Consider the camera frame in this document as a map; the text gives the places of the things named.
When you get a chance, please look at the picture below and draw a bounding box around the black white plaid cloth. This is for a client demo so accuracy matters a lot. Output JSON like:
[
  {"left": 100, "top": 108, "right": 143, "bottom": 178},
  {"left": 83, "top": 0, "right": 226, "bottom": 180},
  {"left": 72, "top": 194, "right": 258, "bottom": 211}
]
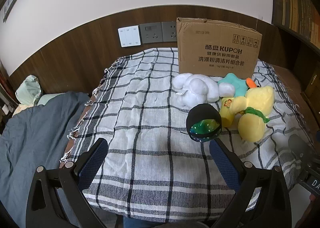
[{"left": 59, "top": 48, "right": 314, "bottom": 219}]

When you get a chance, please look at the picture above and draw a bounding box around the black ball with green patch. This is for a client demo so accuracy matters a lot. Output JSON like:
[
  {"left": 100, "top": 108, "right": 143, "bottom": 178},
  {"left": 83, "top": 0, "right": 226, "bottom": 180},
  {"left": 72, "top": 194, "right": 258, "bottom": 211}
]
[{"left": 180, "top": 104, "right": 222, "bottom": 143}]

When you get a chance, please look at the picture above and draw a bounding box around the person's blue jeans leg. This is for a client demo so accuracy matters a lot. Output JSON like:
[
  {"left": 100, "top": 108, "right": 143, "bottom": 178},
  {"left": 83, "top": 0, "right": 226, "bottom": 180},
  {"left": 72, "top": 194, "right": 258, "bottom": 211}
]
[{"left": 123, "top": 215, "right": 202, "bottom": 228}]

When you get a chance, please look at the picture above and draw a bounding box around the white plush toy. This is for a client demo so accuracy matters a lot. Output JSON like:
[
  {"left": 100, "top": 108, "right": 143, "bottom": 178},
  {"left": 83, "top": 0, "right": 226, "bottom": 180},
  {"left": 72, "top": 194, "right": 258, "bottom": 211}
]
[{"left": 172, "top": 73, "right": 236, "bottom": 108}]

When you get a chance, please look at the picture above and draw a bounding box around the grey wall socket with switch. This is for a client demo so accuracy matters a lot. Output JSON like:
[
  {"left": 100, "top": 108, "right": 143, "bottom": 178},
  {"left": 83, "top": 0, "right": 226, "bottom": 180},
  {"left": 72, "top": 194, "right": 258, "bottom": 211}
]
[{"left": 139, "top": 23, "right": 164, "bottom": 45}]

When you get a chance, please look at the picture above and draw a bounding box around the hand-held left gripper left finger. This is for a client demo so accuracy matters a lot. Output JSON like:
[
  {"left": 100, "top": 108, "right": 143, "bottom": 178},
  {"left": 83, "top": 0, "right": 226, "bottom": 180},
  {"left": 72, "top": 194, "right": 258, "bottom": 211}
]
[{"left": 26, "top": 138, "right": 109, "bottom": 228}]

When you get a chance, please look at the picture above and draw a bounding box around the brown cardboard box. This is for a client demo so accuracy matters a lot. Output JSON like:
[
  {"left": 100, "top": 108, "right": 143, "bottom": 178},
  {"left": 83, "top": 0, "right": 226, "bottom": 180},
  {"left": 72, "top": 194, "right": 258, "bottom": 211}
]
[{"left": 176, "top": 17, "right": 263, "bottom": 80}]

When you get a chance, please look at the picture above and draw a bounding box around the teal star plush toy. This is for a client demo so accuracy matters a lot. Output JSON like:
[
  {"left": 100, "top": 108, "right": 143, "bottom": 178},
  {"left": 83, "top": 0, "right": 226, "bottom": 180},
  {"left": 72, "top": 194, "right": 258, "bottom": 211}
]
[{"left": 218, "top": 73, "right": 248, "bottom": 98}]

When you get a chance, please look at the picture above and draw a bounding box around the white wall switch panel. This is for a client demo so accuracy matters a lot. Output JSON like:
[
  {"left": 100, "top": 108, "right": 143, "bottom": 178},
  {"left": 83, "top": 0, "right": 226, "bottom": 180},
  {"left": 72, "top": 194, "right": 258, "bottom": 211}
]
[{"left": 118, "top": 25, "right": 141, "bottom": 48}]

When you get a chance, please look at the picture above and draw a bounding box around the blue grey blanket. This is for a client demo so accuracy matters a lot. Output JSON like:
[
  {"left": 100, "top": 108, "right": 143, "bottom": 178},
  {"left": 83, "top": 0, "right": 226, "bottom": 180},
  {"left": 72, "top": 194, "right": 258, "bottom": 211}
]
[{"left": 0, "top": 91, "right": 91, "bottom": 228}]

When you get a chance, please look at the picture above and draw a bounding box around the yellow duck plush toy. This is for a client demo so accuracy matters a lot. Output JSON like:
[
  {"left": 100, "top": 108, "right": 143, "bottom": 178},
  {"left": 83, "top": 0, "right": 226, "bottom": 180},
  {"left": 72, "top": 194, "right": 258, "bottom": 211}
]
[{"left": 233, "top": 78, "right": 275, "bottom": 144}]

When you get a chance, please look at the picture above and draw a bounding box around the wooden drawer cabinet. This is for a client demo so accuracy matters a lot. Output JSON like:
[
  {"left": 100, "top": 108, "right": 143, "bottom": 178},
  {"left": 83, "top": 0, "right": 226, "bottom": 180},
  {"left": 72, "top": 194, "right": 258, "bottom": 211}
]
[{"left": 299, "top": 67, "right": 320, "bottom": 125}]

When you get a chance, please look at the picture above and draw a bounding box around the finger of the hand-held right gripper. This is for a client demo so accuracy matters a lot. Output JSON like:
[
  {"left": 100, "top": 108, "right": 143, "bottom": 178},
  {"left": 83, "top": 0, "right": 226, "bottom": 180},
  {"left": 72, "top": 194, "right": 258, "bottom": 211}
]
[{"left": 288, "top": 134, "right": 316, "bottom": 167}]

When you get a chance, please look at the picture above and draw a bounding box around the light green pillow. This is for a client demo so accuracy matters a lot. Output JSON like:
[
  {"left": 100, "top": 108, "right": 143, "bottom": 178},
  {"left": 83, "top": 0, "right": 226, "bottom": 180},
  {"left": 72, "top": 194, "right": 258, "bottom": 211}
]
[{"left": 15, "top": 75, "right": 43, "bottom": 107}]

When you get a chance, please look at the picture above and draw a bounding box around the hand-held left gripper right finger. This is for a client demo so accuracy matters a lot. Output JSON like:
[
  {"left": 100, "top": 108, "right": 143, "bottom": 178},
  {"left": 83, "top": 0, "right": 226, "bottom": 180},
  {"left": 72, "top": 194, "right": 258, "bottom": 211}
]
[{"left": 209, "top": 139, "right": 293, "bottom": 228}]

